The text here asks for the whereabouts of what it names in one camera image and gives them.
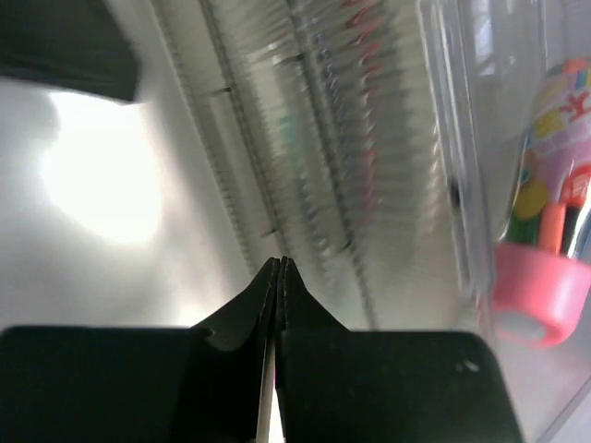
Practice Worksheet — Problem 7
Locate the blue gel pen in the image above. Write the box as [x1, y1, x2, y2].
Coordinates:
[312, 31, 350, 154]

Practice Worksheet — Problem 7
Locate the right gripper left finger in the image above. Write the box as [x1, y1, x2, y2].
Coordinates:
[1, 258, 280, 442]

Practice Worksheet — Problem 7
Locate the clear plastic drawer organizer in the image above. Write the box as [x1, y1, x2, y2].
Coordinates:
[152, 1, 590, 442]

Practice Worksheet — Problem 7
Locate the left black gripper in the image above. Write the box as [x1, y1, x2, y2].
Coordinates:
[1, 0, 141, 102]

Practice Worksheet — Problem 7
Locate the green gel pen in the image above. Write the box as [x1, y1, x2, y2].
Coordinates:
[278, 115, 318, 240]

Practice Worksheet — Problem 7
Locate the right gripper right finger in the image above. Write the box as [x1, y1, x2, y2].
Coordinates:
[275, 258, 523, 442]

